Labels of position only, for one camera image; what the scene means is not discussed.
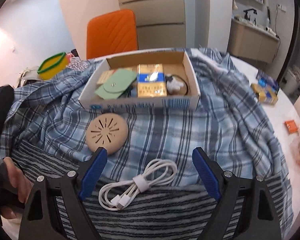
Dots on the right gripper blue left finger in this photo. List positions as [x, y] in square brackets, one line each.
[41, 218]

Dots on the black faucet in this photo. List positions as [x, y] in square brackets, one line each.
[247, 12]

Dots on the red and gold cigarette pack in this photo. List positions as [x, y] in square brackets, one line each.
[108, 73]

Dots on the beige three-door refrigerator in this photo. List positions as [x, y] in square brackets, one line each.
[159, 23]

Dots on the white hair dryer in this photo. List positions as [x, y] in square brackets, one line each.
[269, 30]

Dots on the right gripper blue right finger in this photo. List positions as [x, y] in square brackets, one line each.
[258, 218]

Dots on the beige bag on table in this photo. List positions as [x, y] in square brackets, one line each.
[28, 76]

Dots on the small orange packet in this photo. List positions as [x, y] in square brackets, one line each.
[291, 126]

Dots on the blue and gold cigarette pack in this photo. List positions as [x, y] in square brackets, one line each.
[151, 81]

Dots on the bathroom waste bin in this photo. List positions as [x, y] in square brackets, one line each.
[291, 80]

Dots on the green felt pouch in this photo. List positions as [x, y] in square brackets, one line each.
[116, 85]

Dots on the blue plaid shirt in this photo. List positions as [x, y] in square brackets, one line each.
[228, 124]

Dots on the blue cigarette packs on table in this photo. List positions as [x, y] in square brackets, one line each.
[265, 88]

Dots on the yellow bin with green rim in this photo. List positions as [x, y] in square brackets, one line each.
[52, 66]

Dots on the open cardboard box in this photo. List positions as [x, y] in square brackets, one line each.
[181, 82]

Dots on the person's left hand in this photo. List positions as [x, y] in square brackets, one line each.
[18, 180]

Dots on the blue tissue packet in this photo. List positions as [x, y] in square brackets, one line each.
[133, 92]

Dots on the orange quilted chair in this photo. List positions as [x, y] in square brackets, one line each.
[111, 33]

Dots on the beige bathroom vanity cabinet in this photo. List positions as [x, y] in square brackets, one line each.
[249, 42]

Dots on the beige round slotted disc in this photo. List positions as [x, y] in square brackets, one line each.
[109, 131]

